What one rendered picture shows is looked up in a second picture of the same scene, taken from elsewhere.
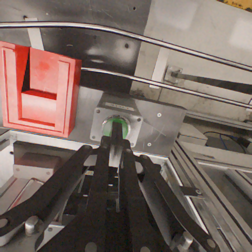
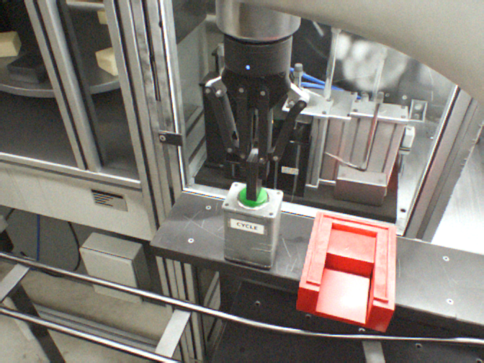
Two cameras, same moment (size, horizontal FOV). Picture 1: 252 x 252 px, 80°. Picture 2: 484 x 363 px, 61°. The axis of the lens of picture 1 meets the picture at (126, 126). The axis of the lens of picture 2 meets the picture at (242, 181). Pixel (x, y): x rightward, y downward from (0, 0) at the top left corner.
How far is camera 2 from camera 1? 0.39 m
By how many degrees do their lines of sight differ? 27
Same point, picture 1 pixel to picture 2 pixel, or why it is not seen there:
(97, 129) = (274, 199)
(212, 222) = (162, 106)
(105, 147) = (261, 158)
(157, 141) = (196, 209)
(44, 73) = (348, 293)
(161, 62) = (171, 336)
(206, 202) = (158, 125)
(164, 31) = not seen: outside the picture
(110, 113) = (258, 212)
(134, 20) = not seen: outside the picture
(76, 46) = not seen: outside the picture
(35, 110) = (357, 243)
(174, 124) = (169, 228)
